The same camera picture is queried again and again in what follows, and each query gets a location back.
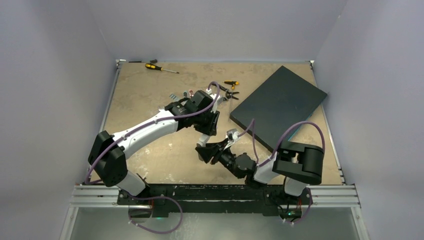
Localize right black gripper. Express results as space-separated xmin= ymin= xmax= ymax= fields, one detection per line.
xmin=195 ymin=137 xmax=242 ymax=178

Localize pink white stapler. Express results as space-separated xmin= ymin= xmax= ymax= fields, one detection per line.
xmin=196 ymin=134 xmax=211 ymax=147

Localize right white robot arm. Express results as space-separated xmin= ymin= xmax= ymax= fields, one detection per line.
xmin=195 ymin=137 xmax=325 ymax=204

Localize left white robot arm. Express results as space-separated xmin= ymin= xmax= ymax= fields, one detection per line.
xmin=88 ymin=90 xmax=222 ymax=205

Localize silver staple strip block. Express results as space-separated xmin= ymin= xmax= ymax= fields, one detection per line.
xmin=169 ymin=93 xmax=181 ymax=102

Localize small yellow black screwdriver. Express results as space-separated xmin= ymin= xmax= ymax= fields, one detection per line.
xmin=223 ymin=81 xmax=239 ymax=90

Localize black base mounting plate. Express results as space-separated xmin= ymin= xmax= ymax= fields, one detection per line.
xmin=117 ymin=183 xmax=313 ymax=218

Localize black flat box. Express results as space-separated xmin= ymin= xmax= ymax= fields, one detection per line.
xmin=230 ymin=66 xmax=327 ymax=151

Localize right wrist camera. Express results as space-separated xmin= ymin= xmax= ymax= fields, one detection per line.
xmin=226 ymin=128 xmax=239 ymax=144

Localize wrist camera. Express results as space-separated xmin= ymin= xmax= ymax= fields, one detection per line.
xmin=205 ymin=88 xmax=222 ymax=113
xmin=226 ymin=128 xmax=239 ymax=144

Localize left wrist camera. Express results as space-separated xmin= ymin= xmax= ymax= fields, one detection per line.
xmin=205 ymin=88 xmax=222 ymax=113

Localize black handled pliers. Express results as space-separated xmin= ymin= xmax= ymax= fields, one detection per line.
xmin=219 ymin=85 xmax=239 ymax=101

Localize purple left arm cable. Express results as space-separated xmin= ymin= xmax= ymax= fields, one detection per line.
xmin=84 ymin=81 xmax=221 ymax=186

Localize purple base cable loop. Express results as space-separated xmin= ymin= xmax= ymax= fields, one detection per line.
xmin=127 ymin=197 xmax=185 ymax=235

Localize aluminium frame rail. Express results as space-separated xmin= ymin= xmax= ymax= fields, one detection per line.
xmin=70 ymin=184 xmax=360 ymax=208

